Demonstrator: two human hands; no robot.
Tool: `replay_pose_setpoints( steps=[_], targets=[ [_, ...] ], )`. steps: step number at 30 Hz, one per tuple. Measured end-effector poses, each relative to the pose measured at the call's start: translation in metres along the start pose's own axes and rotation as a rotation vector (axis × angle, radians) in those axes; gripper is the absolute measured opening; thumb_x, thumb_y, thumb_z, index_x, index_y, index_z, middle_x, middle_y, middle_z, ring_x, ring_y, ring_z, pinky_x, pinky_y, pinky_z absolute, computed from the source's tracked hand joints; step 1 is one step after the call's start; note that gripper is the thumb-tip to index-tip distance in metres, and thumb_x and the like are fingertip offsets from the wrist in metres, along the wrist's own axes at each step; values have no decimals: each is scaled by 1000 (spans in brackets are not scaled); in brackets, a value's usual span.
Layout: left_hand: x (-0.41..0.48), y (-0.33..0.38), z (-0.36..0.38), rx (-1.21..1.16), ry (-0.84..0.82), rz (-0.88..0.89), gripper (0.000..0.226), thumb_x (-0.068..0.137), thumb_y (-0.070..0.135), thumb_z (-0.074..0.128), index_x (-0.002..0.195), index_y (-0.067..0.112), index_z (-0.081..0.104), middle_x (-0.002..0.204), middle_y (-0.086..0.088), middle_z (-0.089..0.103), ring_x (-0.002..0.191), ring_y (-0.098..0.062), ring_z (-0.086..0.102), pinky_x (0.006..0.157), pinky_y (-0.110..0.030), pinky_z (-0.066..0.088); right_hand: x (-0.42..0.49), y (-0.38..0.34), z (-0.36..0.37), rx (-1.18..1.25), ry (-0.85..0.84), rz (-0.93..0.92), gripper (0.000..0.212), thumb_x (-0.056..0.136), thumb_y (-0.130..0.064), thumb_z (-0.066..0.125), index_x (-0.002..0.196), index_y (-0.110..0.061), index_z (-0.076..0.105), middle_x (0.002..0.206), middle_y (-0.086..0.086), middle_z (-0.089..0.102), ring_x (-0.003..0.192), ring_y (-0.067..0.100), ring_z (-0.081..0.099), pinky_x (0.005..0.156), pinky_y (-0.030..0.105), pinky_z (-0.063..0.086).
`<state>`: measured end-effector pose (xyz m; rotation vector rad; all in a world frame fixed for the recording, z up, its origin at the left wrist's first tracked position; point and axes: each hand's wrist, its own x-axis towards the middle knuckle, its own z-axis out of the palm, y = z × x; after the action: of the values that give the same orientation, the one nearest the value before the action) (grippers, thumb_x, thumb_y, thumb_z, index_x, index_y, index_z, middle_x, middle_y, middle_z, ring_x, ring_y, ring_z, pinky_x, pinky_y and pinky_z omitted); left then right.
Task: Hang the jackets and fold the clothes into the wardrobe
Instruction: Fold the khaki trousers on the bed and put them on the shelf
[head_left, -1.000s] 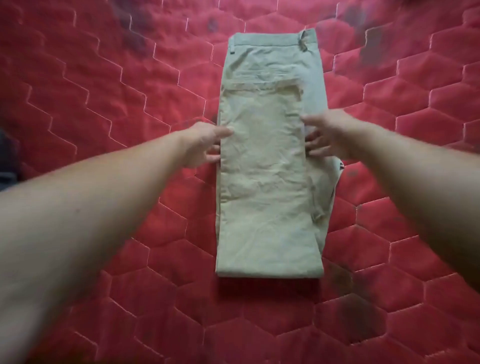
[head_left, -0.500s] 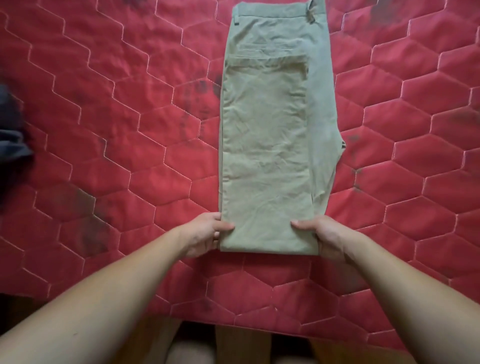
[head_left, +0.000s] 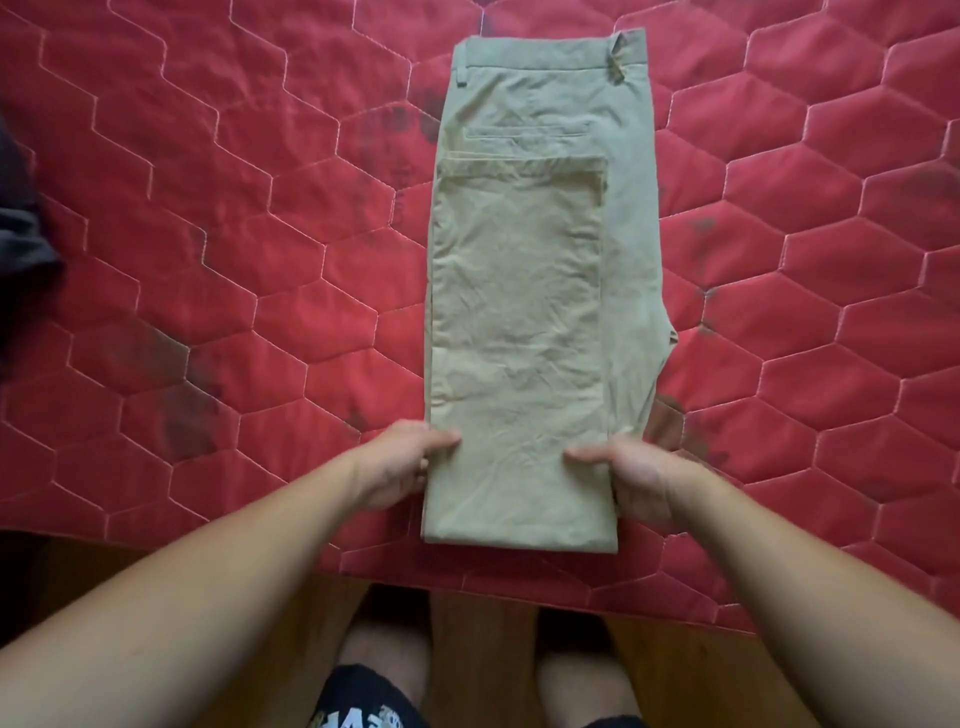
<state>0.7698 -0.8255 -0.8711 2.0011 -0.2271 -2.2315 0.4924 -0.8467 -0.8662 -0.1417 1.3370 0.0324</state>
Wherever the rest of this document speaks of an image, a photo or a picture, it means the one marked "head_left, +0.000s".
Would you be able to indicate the person's left leg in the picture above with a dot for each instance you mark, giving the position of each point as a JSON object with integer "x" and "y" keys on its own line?
{"x": 386, "y": 656}

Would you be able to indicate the person's right leg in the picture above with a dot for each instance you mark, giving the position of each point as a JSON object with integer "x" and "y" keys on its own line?
{"x": 585, "y": 686}

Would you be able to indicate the dark grey trousers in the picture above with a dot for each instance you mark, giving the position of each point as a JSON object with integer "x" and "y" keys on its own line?
{"x": 26, "y": 247}

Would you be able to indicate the beige shirt clothes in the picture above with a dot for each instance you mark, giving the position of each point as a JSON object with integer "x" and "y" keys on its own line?
{"x": 525, "y": 300}

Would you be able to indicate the person's left forearm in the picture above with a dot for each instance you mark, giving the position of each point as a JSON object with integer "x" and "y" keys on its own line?
{"x": 187, "y": 607}

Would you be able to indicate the red quilted mattress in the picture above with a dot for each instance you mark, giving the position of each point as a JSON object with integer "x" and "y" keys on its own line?
{"x": 225, "y": 262}

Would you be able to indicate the person's dark shorts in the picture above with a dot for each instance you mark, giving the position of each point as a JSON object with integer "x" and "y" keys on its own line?
{"x": 360, "y": 701}

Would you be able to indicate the person's right forearm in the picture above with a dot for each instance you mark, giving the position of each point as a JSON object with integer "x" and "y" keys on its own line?
{"x": 825, "y": 615}

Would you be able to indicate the person's leg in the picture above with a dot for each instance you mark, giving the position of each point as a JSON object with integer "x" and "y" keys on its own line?
{"x": 386, "y": 656}
{"x": 585, "y": 686}

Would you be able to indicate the person's left hand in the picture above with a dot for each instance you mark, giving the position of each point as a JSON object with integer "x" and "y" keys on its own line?
{"x": 397, "y": 469}

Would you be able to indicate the person's right hand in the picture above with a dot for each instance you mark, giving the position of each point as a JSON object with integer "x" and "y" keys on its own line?
{"x": 645, "y": 484}

